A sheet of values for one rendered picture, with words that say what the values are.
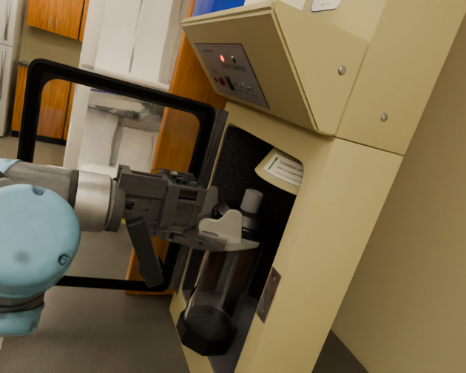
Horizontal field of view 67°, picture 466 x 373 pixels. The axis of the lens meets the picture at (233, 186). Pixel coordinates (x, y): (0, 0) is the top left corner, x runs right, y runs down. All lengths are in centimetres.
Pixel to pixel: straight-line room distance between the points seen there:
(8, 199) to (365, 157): 35
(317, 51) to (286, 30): 4
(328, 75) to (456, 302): 55
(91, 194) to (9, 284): 20
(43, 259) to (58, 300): 54
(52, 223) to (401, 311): 73
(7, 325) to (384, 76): 45
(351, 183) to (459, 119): 44
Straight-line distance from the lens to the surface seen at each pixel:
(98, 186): 45
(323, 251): 45
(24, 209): 28
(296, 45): 35
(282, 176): 50
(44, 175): 45
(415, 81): 45
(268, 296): 46
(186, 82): 69
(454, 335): 81
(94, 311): 79
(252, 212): 54
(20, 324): 42
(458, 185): 80
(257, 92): 46
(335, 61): 38
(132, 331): 76
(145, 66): 162
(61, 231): 28
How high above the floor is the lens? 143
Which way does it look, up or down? 15 degrees down
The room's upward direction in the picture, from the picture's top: 17 degrees clockwise
